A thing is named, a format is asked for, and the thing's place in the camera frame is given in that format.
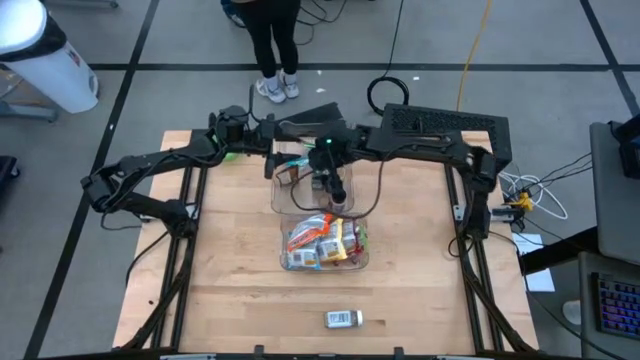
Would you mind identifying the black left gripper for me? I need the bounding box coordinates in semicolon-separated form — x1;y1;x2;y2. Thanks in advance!
252;117;316;180

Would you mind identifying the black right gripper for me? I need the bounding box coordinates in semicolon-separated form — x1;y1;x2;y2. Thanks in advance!
308;132;354;205

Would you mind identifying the brown snack packet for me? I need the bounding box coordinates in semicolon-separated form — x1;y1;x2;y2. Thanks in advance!
276;167;301;187

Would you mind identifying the orange ramen packet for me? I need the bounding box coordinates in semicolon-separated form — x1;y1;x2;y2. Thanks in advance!
287;213;335;253

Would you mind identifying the yellow chicken ramen packet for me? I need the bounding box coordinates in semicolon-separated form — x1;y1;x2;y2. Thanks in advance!
317;218;346;264

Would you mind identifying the green shrimp ramen packet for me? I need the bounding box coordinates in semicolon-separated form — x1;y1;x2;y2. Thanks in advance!
354;222;370;264

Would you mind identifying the blue ramen packet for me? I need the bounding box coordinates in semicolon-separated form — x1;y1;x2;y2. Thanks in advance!
285;239;321;271

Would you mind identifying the clear plastic organizer bin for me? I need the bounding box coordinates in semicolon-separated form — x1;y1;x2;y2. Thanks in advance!
269;118;371;274

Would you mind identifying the person's shoe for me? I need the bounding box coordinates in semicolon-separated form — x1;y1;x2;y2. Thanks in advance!
278;69;301;100
254;77;287;105

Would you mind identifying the person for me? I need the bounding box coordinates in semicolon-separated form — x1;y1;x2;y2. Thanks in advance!
222;0;302;105

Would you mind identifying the white label seasoning jar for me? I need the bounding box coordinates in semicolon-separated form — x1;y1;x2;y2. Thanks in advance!
323;309;364;330

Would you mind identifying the white paper sheet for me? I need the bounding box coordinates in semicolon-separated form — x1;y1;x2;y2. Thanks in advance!
512;232;556;294

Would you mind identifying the white trash can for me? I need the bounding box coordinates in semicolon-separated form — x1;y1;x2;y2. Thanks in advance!
0;0;100;115

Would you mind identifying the white computer mouse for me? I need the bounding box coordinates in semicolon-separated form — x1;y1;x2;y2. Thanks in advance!
562;298;584;326

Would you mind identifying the gray side desk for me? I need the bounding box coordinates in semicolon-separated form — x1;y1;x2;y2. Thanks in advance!
577;119;640;360

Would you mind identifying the black box device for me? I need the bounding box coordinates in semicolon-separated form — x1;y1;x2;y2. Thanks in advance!
607;113;640;180

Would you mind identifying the black backlit keyboard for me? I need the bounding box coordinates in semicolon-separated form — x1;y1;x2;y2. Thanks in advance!
592;272;640;341

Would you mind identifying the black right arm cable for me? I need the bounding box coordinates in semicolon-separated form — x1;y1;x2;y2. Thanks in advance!
289;144;387;220

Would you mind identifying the black coiled cable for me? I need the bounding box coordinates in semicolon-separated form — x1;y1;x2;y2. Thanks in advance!
366;0;411;117

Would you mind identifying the black floor cable tangle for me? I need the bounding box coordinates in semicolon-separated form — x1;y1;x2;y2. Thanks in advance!
294;0;351;46

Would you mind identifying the black left base cable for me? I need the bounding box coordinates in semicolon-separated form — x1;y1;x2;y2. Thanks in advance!
124;230;171;287

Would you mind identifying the yellow hanging cable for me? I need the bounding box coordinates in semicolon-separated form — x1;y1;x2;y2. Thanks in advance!
455;0;494;112

